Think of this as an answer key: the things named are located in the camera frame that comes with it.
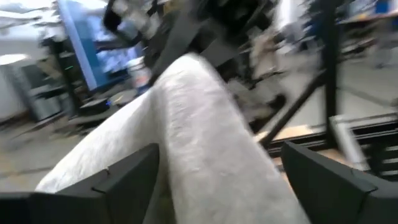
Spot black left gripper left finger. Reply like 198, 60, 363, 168
0, 142, 160, 224

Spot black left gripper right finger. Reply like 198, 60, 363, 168
280, 141, 398, 224

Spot light grey cloth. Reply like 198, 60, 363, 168
34, 52, 312, 224

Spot grey metal cabinet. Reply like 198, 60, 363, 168
6, 58, 68, 122

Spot black computer monitor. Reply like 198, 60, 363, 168
57, 0, 144, 91

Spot black aluminium table frame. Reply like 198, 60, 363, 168
257, 0, 398, 181

